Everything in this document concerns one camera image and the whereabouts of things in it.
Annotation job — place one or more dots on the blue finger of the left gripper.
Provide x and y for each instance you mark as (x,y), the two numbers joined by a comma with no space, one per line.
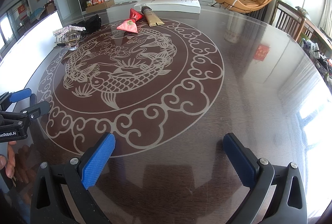
(29,114)
(8,98)

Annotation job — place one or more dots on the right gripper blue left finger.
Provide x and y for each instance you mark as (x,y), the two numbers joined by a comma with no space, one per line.
(49,204)

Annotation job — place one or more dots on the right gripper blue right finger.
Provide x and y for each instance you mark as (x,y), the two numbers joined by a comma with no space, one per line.
(288,203)

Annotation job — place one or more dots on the silver patterned hair claw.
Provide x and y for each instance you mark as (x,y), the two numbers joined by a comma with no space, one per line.
(68,37)

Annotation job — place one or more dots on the red candy pouch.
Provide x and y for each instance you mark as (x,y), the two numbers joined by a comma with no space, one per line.
(129,24)

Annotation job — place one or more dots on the person left hand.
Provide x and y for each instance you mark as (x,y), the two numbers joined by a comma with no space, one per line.
(9,162)

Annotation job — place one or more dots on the black fabric item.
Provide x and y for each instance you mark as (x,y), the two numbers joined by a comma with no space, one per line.
(91,25)

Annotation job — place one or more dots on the cardboard box on floor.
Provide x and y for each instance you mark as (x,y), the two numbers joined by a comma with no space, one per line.
(102,6)

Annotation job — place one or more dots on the gold cosmetic tube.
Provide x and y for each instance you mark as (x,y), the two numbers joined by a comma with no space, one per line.
(152,19)

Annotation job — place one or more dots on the white flat box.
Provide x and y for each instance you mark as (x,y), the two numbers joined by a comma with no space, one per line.
(190,6)

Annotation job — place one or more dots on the wooden dining chair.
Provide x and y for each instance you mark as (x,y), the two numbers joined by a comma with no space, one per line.
(290,21)

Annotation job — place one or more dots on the orange lounge chair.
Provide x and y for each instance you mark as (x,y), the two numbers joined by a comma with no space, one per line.
(242,6)

